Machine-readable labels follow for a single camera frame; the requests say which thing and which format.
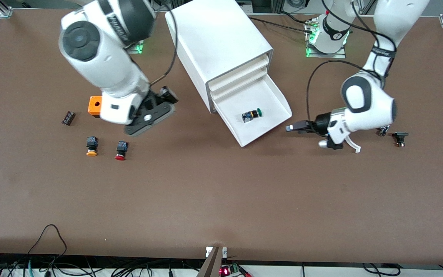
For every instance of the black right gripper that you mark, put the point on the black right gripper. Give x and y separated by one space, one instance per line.
155 99

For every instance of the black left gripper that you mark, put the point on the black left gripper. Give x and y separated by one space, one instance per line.
320 122

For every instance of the green push button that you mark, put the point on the green push button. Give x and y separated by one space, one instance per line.
250 115

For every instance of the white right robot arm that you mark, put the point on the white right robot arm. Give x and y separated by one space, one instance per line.
102 65

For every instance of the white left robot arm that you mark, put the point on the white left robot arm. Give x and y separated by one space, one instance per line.
371 107

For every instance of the red push button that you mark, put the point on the red push button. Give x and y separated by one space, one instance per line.
121 150

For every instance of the white middle cabinet drawer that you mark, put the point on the white middle cabinet drawer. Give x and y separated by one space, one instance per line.
237 82

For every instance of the white drawer cabinet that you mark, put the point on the white drawer cabinet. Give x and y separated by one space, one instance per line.
214 38

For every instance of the white highest cabinet drawer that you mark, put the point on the white highest cabinet drawer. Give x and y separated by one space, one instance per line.
239 73

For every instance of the yellow push button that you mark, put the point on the yellow push button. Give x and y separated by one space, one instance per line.
92 145

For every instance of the white curved plastic arc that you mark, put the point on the white curved plastic arc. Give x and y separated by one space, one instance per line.
355 146

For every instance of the orange box with hole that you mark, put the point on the orange box with hole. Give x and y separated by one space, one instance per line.
94 105

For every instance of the small blue black contact block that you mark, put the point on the small blue black contact block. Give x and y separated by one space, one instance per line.
383 132

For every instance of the small black terminal block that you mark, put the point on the small black terminal block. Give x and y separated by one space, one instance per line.
69 118

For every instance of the circuit board with red light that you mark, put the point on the circuit board with red light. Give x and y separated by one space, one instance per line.
227 271

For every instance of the brown support bar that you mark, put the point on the brown support bar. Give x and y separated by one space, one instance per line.
210 267

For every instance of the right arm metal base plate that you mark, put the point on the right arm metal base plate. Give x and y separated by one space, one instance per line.
137 48

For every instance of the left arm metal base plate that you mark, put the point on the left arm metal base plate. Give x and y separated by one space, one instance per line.
327 55

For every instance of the black switch part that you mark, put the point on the black switch part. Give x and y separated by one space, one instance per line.
400 137

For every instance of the small metal bracket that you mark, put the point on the small metal bracket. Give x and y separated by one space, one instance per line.
209 251

